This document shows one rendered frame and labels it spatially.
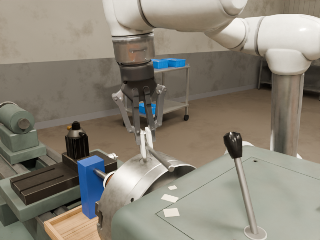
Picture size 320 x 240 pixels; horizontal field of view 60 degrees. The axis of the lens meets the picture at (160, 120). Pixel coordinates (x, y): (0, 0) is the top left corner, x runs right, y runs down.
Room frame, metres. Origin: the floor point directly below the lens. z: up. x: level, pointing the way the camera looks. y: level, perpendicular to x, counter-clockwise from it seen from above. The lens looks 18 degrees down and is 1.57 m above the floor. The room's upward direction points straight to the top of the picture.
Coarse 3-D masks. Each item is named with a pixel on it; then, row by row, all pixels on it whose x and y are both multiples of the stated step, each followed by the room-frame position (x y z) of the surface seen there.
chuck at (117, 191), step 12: (168, 156) 0.72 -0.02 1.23; (120, 168) 0.67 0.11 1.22; (132, 168) 0.65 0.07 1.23; (144, 168) 0.64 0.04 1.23; (120, 180) 0.63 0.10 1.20; (132, 180) 0.61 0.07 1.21; (108, 192) 0.62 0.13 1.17; (120, 192) 0.60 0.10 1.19; (108, 204) 0.60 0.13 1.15; (120, 204) 0.58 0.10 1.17; (108, 216) 0.58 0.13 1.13; (108, 228) 0.57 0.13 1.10
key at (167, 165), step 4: (148, 144) 0.63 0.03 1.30; (148, 148) 0.60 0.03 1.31; (152, 148) 0.59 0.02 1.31; (152, 152) 0.56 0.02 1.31; (156, 152) 0.55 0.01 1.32; (156, 156) 0.53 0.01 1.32; (160, 156) 0.51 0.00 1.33; (160, 160) 0.49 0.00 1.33; (164, 160) 0.48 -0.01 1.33; (164, 164) 0.47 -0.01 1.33; (168, 164) 0.46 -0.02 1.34; (168, 168) 0.44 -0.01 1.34; (172, 168) 0.45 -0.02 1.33
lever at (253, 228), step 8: (240, 160) 0.43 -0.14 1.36; (240, 168) 0.42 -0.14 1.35; (240, 176) 0.41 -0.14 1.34; (240, 184) 0.41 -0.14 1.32; (248, 192) 0.40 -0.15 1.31; (248, 200) 0.39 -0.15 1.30; (248, 208) 0.39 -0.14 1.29; (248, 216) 0.38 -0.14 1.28; (256, 224) 0.38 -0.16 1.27; (248, 232) 0.37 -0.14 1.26; (256, 232) 0.37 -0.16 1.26; (264, 232) 0.37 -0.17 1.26
